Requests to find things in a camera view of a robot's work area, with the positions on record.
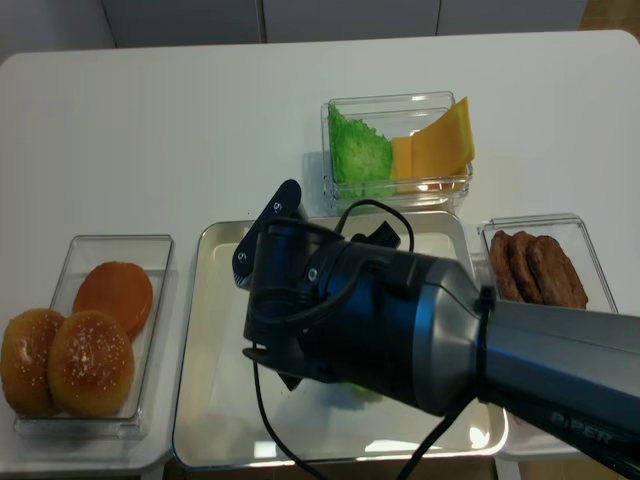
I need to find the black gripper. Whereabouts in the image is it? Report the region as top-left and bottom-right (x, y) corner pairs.
(242, 219), (360, 390)

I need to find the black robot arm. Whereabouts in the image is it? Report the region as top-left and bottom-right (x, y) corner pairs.
(234, 219), (639, 478)

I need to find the small yellow cheese slice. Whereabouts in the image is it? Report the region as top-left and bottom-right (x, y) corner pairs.
(391, 137), (413, 180)

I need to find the clear lettuce cheese container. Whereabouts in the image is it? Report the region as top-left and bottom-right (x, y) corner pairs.
(321, 91), (473, 213)

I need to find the large yellow cheese slice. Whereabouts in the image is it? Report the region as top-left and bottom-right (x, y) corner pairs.
(411, 97), (475, 178)

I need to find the green lettuce leaf on tray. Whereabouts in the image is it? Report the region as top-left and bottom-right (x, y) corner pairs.
(321, 382), (383, 410)

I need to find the white parchment paper sheet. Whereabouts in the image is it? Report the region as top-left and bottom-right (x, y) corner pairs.
(203, 225), (492, 450)

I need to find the white metal tray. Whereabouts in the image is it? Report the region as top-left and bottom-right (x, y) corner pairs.
(171, 210), (510, 469)

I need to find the clear plastic bun container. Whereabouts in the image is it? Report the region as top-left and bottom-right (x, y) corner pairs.
(14, 235), (175, 439)

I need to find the green lettuce leaf in container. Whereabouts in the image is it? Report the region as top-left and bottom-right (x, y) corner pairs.
(328, 104), (395, 199)

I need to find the orange bun bottom half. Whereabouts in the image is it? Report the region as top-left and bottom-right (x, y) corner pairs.
(72, 261), (153, 340)

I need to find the leftmost brown meat patty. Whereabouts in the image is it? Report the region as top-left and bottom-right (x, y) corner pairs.
(489, 230), (523, 302)

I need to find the right sesame bun top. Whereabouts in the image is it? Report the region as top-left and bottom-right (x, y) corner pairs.
(47, 311), (135, 418)

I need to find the sesame bun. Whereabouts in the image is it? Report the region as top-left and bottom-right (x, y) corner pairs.
(47, 311), (135, 418)
(1, 308), (65, 417)

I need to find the clear patty tomato container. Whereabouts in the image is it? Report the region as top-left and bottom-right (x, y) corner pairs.
(477, 212), (640, 431)

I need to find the left sesame bun top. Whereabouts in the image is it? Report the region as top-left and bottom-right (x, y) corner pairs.
(1, 308), (65, 417)

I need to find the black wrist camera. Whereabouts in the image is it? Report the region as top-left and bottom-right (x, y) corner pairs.
(232, 180), (311, 291)

